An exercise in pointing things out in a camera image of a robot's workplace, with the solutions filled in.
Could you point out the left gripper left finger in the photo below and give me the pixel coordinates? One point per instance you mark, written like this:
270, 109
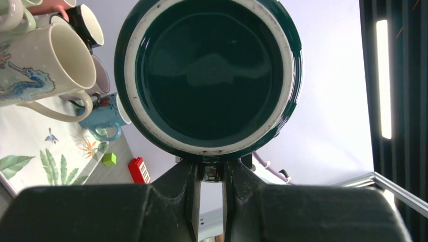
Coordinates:
164, 210

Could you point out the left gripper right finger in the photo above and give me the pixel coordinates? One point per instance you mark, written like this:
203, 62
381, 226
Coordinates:
256, 211

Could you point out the light blue mug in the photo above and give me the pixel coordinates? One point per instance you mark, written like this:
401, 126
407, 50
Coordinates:
109, 114

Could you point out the dark teal mug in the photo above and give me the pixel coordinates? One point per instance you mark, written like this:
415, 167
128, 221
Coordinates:
209, 80

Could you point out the mauve mug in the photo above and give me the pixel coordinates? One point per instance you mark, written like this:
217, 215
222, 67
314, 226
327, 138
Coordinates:
102, 84

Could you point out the beige seahorse mug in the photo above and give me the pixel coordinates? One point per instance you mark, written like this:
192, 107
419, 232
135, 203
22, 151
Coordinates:
43, 63

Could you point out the black faceted mug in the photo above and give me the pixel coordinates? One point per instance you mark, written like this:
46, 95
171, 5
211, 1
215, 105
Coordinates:
84, 22

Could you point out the pink mug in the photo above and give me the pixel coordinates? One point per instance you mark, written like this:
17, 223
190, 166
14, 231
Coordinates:
53, 6

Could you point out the light green mug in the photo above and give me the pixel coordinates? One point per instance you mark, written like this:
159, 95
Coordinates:
27, 23

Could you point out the red window toy brick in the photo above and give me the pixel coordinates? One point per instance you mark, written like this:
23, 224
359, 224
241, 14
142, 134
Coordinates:
138, 171

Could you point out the small green cube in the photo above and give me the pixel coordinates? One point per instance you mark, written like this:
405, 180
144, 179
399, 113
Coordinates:
109, 159

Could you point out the floral leaf tray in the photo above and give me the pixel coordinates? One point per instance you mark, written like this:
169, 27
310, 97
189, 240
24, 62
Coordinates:
40, 151

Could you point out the ceiling strip light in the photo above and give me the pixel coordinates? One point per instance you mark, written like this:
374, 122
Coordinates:
384, 78

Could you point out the aluminium frame rail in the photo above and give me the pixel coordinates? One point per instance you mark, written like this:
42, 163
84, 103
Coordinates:
400, 193

